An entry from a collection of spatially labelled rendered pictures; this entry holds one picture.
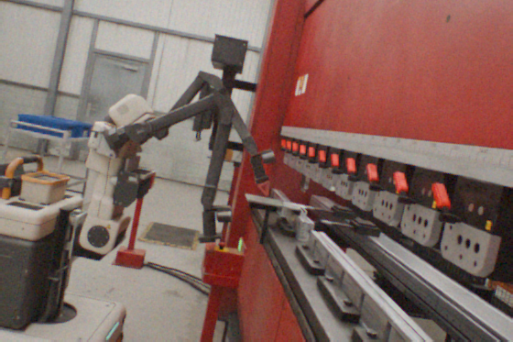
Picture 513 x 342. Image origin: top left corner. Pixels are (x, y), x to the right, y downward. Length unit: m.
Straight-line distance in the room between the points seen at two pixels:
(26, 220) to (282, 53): 1.96
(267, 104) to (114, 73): 6.70
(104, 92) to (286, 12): 6.79
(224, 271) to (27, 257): 0.84
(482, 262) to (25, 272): 1.84
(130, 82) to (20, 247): 7.59
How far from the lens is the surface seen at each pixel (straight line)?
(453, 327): 1.53
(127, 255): 4.18
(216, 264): 2.08
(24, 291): 2.31
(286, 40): 3.34
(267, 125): 3.28
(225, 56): 3.43
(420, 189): 1.17
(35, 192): 2.37
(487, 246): 0.91
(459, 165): 1.04
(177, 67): 9.53
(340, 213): 2.49
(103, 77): 9.80
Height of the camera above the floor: 1.35
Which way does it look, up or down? 3 degrees down
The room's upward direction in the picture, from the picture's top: 12 degrees clockwise
